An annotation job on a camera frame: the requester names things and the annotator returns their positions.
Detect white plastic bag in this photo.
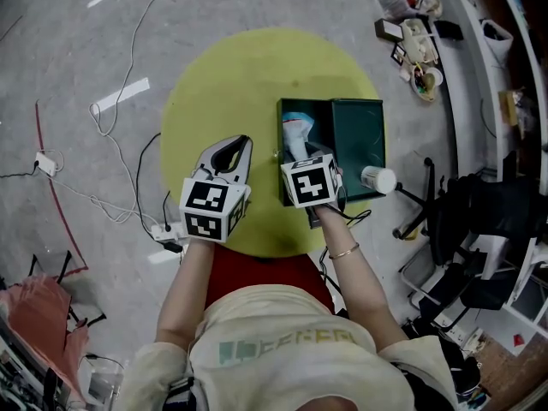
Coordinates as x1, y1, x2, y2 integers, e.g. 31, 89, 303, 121
480, 18, 515, 66

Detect long white cable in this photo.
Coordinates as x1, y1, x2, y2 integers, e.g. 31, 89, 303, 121
87, 0, 180, 230

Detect thin black cable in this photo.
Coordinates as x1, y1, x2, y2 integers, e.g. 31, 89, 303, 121
0, 163, 39, 179

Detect dark green box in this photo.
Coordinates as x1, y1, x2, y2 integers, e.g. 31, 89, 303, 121
276, 97, 387, 208

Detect person's left forearm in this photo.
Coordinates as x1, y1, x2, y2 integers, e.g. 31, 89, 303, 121
156, 240, 215, 350

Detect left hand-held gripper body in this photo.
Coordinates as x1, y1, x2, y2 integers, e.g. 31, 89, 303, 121
178, 169, 253, 244

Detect red shorts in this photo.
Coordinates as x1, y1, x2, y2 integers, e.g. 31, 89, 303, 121
204, 244, 336, 316

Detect person's right forearm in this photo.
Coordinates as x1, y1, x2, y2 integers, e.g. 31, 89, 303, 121
319, 203, 408, 354

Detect white plastic jar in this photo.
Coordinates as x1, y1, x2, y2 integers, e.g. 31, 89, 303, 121
360, 164, 399, 195

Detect black box with white inside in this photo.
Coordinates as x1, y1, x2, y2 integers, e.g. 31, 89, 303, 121
373, 17, 405, 43

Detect round table with green cloth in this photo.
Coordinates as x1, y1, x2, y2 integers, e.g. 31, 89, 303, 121
159, 27, 384, 259

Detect thick black cable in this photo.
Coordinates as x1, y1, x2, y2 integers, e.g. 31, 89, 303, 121
135, 131, 172, 230

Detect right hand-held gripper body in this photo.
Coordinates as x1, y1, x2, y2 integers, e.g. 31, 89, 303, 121
279, 153, 345, 210

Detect beige printed shirt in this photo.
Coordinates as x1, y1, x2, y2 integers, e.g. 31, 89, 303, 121
113, 283, 459, 411

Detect pink cloth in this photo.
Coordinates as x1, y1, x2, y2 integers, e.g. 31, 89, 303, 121
0, 274, 92, 404

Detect cream plastic tray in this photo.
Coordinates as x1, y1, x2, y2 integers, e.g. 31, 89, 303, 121
399, 17, 440, 66

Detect flat black case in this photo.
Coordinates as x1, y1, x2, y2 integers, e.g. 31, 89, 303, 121
432, 19, 465, 41

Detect cardboard box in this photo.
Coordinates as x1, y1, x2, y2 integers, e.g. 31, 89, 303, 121
497, 88, 524, 127

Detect white power strip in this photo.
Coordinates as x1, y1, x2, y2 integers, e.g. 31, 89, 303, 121
151, 223, 186, 243
34, 151, 58, 177

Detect thin metal bracelet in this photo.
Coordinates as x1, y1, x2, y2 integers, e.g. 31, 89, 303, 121
328, 241, 360, 260

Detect round bowl with items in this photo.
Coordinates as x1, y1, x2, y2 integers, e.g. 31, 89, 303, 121
409, 65, 444, 103

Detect black office chair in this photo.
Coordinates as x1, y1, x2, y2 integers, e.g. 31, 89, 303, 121
400, 237, 534, 331
392, 151, 548, 269

